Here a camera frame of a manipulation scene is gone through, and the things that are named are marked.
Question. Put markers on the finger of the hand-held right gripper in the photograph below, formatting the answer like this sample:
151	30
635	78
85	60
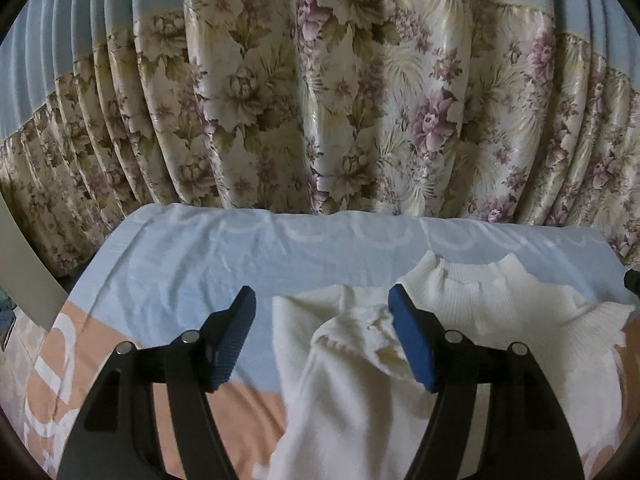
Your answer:
634	280

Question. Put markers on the orange and blue printed bedsheet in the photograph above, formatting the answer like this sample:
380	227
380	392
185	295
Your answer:
175	260

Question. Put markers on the white knit sweater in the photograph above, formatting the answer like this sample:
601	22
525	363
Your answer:
350	410

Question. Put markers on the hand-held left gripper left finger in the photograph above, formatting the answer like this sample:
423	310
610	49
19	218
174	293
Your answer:
231	345

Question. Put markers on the blue floral curtain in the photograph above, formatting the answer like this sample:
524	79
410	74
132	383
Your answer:
320	85

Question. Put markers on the white board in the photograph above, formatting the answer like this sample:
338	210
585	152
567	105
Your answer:
25	280

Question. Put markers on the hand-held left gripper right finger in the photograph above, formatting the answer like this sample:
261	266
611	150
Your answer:
415	345

